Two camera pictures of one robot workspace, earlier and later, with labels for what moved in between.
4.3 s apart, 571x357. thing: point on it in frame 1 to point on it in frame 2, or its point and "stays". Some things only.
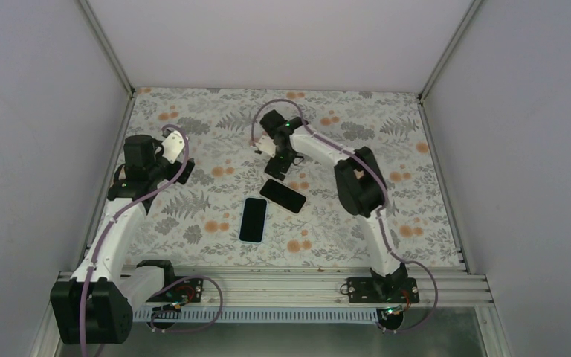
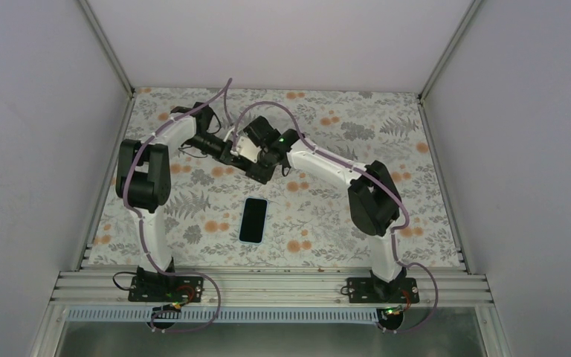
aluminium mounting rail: [439, 288] stays
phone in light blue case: [253, 220] stays
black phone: [287, 198] to [262, 174]
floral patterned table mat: [225, 212] stays
